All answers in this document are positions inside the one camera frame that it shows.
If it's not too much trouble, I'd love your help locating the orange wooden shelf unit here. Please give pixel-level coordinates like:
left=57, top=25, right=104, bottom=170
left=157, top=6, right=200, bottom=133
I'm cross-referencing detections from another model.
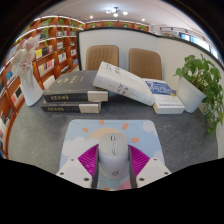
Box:
left=0, top=14, right=151, bottom=159

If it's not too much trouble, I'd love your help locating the pastel cloud print mouse pad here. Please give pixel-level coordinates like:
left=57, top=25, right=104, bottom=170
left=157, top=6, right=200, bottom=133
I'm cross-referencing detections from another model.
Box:
left=59, top=119, right=166, bottom=191

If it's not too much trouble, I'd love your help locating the window with curtains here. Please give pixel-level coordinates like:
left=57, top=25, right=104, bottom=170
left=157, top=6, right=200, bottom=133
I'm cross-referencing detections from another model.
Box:
left=159, top=26, right=222, bottom=61

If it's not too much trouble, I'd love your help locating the blue cover book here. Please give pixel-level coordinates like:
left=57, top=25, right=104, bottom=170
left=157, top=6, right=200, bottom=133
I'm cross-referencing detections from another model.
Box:
left=143, top=78, right=186, bottom=115

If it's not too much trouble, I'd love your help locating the dark hardcover book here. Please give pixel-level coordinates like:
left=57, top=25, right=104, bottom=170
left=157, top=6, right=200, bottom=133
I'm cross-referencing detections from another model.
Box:
left=40, top=98, right=102, bottom=114
left=43, top=69, right=109, bottom=103

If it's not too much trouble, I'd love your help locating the thick white book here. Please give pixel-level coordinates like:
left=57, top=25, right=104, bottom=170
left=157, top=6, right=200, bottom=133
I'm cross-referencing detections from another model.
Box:
left=92, top=61, right=156, bottom=107

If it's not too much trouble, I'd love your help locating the green plant in white pot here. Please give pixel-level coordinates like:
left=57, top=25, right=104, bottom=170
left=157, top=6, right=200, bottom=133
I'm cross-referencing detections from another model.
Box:
left=173, top=54, right=224, bottom=135

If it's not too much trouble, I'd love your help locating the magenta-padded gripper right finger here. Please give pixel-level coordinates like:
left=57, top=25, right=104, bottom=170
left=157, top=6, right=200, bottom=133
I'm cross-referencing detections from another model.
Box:
left=128, top=144, right=172, bottom=190

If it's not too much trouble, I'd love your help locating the white computer mouse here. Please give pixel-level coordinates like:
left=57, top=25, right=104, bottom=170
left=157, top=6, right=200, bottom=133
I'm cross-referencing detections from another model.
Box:
left=98, top=133, right=130, bottom=180

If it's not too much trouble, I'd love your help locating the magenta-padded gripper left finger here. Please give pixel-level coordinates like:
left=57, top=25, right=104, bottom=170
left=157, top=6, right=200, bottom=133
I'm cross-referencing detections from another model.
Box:
left=55, top=143, right=100, bottom=190

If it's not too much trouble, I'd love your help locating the white desk partition panel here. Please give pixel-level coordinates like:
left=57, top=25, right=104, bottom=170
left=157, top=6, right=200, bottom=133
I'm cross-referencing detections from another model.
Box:
left=75, top=27, right=224, bottom=158

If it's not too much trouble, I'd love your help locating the multi-bulb ceiling lamp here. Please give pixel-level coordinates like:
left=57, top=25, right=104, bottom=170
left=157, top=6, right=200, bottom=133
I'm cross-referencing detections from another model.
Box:
left=105, top=6, right=129, bottom=18

